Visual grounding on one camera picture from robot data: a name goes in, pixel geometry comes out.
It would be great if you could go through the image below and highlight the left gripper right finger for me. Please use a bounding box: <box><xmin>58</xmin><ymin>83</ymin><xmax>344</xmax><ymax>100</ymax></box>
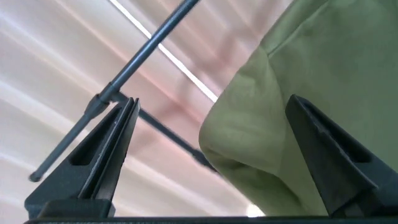
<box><xmin>285</xmin><ymin>94</ymin><xmax>398</xmax><ymax>218</ymax></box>

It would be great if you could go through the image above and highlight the green long-sleeved shirt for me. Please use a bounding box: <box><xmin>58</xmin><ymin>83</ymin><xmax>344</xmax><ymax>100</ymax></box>
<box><xmin>198</xmin><ymin>0</ymin><xmax>398</xmax><ymax>218</ymax></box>

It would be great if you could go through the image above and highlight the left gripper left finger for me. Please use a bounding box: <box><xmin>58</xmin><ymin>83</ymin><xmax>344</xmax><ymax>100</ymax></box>
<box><xmin>24</xmin><ymin>96</ymin><xmax>141</xmax><ymax>219</ymax></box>

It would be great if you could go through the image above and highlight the black clothes rack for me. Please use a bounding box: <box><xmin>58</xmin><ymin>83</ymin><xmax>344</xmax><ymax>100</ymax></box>
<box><xmin>28</xmin><ymin>0</ymin><xmax>218</xmax><ymax>184</ymax></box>

